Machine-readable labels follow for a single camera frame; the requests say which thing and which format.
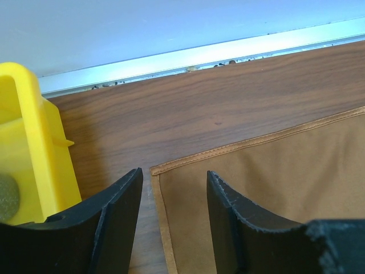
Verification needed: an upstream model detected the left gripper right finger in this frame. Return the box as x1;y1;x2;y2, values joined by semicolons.
206;171;364;273

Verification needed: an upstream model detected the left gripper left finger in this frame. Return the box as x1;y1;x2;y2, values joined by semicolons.
1;168;143;273

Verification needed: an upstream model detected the brown cloth napkin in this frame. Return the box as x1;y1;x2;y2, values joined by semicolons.
151;107;364;273

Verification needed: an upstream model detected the yellow plastic tray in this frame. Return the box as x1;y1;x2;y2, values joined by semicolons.
1;62;82;225

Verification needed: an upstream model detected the aluminium frame rail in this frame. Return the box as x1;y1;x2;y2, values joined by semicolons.
39;17;364;98

